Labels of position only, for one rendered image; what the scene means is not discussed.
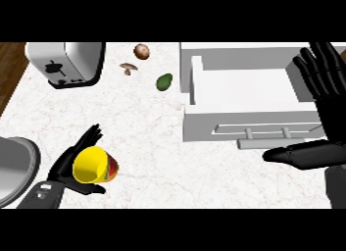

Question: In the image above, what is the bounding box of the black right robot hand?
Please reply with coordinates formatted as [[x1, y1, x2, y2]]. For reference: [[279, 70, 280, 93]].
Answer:
[[260, 41, 346, 171]]

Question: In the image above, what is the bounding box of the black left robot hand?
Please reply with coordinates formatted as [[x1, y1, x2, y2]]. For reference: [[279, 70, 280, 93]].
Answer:
[[44, 123, 106, 196]]

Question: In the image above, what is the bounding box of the yellow cup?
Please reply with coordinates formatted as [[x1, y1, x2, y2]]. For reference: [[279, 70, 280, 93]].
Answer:
[[71, 145, 119, 184]]

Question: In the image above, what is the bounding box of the grey round appliance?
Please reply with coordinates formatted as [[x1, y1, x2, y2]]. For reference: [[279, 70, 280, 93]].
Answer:
[[0, 132, 41, 210]]

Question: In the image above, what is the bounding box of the silver toaster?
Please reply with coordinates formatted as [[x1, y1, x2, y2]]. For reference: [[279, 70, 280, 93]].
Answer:
[[25, 41, 106, 90]]

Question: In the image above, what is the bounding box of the brown mushroom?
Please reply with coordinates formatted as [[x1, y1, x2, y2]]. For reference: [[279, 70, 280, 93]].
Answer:
[[118, 62, 139, 76]]

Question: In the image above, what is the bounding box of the green avocado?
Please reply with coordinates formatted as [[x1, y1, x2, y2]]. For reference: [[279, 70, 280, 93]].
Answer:
[[155, 73, 173, 92]]

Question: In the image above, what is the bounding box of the brown potato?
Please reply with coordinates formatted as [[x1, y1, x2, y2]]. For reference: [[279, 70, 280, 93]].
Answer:
[[133, 43, 150, 61]]

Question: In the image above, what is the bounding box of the white drawer front with handle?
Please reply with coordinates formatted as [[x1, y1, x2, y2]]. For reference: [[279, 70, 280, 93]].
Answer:
[[180, 110, 326, 151]]

